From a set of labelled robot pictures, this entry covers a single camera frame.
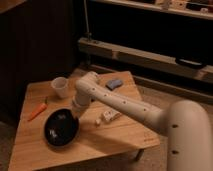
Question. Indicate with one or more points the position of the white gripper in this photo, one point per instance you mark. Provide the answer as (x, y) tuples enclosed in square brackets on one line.
[(77, 110)]

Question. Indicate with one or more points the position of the black ceramic bowl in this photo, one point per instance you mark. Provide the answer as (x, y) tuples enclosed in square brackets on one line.
[(61, 127)]

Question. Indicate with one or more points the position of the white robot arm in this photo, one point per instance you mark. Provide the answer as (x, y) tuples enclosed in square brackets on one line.
[(185, 123)]

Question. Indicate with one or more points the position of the white plastic cup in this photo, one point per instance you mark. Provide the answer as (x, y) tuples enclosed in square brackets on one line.
[(60, 86)]

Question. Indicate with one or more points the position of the white toy block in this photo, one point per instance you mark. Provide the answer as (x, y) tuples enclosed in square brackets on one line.
[(110, 115)]

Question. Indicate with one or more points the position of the orange toy carrot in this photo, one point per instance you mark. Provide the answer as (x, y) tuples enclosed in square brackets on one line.
[(39, 109)]

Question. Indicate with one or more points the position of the blue sponge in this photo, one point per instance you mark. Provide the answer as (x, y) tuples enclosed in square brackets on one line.
[(114, 83)]

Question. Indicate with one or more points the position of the wooden table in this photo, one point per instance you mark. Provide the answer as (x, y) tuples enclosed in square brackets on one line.
[(31, 152)]

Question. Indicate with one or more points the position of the metal pole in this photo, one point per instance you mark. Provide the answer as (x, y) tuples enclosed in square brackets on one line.
[(88, 33)]

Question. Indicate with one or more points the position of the long beige case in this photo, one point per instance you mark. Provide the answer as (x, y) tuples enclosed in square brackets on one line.
[(144, 59)]

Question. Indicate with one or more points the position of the wooden shelf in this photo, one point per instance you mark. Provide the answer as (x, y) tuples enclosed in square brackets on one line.
[(178, 7)]

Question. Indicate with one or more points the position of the black case handle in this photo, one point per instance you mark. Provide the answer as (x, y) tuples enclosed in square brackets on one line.
[(190, 64)]

